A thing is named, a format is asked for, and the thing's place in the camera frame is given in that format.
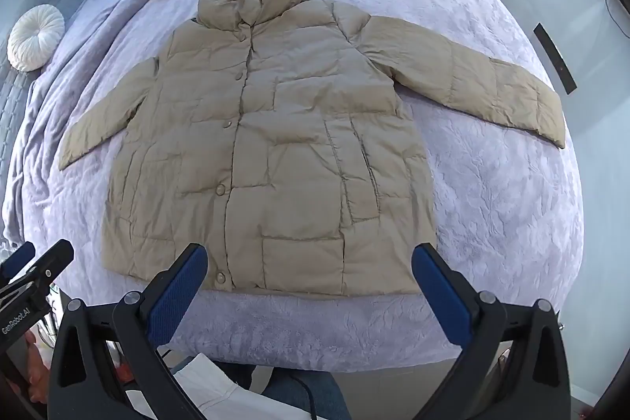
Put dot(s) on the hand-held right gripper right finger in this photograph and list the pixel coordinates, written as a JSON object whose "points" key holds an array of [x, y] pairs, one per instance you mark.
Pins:
{"points": [[440, 297]]}

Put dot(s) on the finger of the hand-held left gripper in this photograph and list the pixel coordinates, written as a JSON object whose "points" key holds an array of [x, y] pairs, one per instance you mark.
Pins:
{"points": [[56, 255], [17, 258]]}

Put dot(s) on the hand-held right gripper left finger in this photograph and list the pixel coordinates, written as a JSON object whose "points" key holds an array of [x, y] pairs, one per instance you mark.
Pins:
{"points": [[179, 297]]}

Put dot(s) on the beige puffer jacket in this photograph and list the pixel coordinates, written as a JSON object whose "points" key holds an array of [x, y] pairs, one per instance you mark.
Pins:
{"points": [[295, 129]]}

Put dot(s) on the person's white top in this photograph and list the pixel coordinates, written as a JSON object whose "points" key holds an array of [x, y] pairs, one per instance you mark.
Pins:
{"points": [[211, 393]]}

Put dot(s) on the lavender fleece blanket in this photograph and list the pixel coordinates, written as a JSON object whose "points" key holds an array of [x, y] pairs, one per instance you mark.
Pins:
{"points": [[492, 203]]}

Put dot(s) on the person's jeans legs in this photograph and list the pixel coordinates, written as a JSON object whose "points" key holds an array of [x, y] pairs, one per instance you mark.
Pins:
{"points": [[290, 388]]}

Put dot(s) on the grey quilted pad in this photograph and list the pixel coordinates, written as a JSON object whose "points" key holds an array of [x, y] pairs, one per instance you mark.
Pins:
{"points": [[10, 115]]}

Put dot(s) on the round white pleated cushion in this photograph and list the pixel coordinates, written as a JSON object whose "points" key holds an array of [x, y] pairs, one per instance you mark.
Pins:
{"points": [[35, 37]]}

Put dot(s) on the black flat bar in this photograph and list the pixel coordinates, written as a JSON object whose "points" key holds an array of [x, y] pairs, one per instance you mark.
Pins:
{"points": [[554, 58]]}

